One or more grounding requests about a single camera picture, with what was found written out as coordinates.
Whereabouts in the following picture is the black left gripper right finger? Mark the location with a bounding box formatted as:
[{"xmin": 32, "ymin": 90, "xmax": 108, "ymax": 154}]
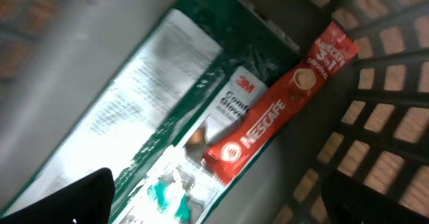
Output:
[{"xmin": 321, "ymin": 171, "xmax": 428, "ymax": 224}]

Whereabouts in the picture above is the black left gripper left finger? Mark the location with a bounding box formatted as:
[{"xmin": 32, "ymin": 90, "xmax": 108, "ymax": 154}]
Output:
[{"xmin": 1, "ymin": 168, "xmax": 115, "ymax": 224}]

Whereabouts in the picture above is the red Nescafe coffee stick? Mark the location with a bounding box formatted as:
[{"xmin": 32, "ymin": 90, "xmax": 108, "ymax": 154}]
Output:
[{"xmin": 204, "ymin": 22, "xmax": 359, "ymax": 186}]

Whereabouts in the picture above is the green white package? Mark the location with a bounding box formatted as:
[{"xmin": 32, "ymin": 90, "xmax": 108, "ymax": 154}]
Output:
[{"xmin": 1, "ymin": 0, "xmax": 299, "ymax": 223}]

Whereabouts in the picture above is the grey plastic mesh basket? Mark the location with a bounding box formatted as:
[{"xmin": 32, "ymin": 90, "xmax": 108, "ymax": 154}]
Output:
[{"xmin": 1, "ymin": 0, "xmax": 428, "ymax": 223}]

